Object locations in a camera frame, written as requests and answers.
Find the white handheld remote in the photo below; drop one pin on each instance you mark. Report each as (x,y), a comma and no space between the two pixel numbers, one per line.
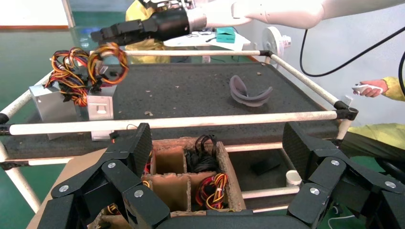
(359,89)

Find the white wall socket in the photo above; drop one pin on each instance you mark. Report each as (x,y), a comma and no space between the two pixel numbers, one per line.
(348,100)

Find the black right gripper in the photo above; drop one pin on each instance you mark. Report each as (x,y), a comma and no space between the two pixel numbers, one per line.
(171,25)

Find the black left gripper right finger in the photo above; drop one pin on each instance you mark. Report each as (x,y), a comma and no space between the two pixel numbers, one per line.
(322,177)

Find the dark speckled table mat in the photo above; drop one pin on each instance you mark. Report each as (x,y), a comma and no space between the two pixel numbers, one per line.
(196,85)

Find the white standing fan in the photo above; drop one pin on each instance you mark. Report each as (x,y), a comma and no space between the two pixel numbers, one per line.
(272,41)

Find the flat black block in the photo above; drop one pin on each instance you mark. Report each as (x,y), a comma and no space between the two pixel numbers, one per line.
(264,166)

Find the operator hand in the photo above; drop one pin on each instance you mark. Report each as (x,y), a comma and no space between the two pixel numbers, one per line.
(376,90)

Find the teal box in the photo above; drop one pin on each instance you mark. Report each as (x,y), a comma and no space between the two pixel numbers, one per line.
(225,36)

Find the white pipe table frame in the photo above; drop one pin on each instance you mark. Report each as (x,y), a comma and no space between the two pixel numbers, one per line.
(189,121)

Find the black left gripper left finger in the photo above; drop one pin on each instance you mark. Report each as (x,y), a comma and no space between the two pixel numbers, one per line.
(126,177)

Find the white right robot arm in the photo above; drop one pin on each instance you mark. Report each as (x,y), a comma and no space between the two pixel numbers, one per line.
(284,12)

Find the operator body yellow jacket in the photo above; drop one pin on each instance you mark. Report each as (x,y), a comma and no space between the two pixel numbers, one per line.
(379,132)

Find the brown cardboard divider box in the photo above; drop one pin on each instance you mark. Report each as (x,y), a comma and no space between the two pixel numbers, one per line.
(172,192)

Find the grey curved foam band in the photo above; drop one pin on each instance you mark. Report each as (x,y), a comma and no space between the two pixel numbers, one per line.
(250,101)

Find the operator forearm yellow sleeve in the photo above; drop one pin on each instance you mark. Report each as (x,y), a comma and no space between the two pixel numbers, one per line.
(395,90)

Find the seated person yellow jacket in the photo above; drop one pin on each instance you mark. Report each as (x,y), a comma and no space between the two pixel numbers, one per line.
(152,52)

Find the white desk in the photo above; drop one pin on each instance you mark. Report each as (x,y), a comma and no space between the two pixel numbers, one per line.
(196,42)

